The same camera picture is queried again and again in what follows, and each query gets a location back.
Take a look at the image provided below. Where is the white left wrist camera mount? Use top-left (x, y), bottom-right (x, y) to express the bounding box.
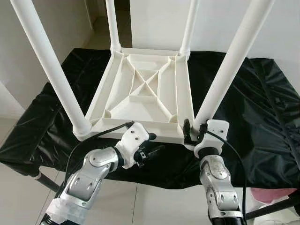
top-left (115, 122), bottom-right (150, 168)

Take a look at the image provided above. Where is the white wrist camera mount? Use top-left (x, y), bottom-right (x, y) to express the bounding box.
top-left (115, 122), bottom-right (150, 168)
top-left (193, 120), bottom-right (230, 158)

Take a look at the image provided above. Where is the pink round object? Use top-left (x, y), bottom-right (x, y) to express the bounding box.
top-left (252, 187), bottom-right (297, 203)

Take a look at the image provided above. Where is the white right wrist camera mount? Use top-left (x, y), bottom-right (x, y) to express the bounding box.
top-left (193, 120), bottom-right (230, 158)

